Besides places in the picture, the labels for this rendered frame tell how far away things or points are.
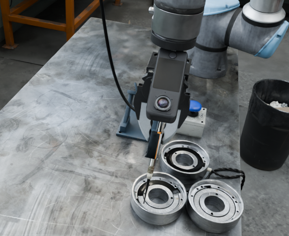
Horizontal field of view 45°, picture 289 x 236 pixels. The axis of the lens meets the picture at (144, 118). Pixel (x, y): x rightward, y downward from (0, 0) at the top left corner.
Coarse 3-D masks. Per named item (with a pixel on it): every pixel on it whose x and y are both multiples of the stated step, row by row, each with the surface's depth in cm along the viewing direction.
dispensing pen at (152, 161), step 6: (156, 132) 64; (150, 138) 62; (156, 138) 62; (150, 144) 62; (156, 144) 62; (150, 150) 62; (150, 156) 62; (150, 162) 64; (150, 168) 64; (150, 174) 64; (144, 198) 65
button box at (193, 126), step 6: (204, 108) 89; (192, 114) 86; (198, 114) 87; (204, 114) 87; (186, 120) 84; (192, 120) 85; (198, 120) 85; (204, 120) 85; (186, 126) 85; (192, 126) 85; (198, 126) 85; (180, 132) 87; (186, 132) 86; (192, 132) 86; (198, 132) 86
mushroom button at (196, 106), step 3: (192, 102) 86; (195, 102) 86; (198, 102) 86; (192, 105) 85; (195, 105) 85; (198, 105) 85; (192, 108) 84; (195, 108) 84; (198, 108) 84; (192, 111) 86; (195, 111) 84
